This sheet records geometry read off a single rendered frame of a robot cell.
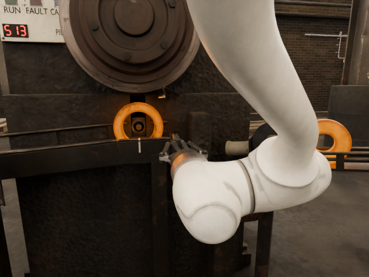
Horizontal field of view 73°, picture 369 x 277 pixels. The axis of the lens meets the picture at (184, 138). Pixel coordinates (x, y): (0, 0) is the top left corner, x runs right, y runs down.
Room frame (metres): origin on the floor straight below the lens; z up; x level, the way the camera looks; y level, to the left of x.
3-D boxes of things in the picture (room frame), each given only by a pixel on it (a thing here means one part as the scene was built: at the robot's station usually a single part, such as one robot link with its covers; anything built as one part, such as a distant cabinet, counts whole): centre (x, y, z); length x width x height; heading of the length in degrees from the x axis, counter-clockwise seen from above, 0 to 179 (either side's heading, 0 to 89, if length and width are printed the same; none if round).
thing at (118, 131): (0.94, 0.17, 0.75); 0.18 x 0.03 x 0.18; 100
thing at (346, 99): (2.92, -2.01, 0.45); 0.59 x 0.59 x 0.89
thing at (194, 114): (0.99, -0.06, 0.68); 0.11 x 0.08 x 0.24; 10
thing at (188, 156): (0.52, -0.02, 0.72); 0.09 x 0.06 x 0.09; 100
